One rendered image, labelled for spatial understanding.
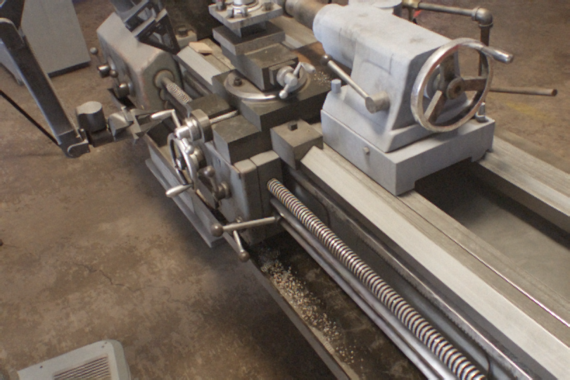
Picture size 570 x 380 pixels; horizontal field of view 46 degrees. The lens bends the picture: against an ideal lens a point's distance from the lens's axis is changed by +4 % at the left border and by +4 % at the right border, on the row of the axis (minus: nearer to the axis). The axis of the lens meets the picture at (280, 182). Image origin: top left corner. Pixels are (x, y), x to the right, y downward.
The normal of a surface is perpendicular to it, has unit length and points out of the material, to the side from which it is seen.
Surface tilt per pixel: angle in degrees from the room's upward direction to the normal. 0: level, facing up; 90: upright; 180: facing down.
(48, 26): 90
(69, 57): 90
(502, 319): 36
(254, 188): 90
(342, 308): 0
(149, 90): 90
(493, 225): 6
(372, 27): 0
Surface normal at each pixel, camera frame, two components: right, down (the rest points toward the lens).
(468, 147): 0.49, 0.47
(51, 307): -0.10, -0.81
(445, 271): -0.58, -0.45
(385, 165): -0.86, 0.36
